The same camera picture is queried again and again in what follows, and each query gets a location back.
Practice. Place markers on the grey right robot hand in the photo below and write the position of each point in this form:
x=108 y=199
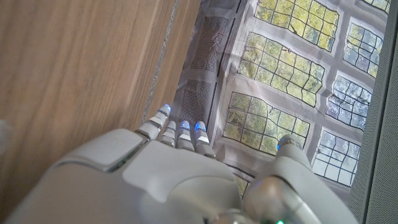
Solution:
x=174 y=183

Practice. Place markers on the printed window backdrop cloth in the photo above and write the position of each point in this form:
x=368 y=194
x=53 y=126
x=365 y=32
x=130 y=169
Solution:
x=280 y=68

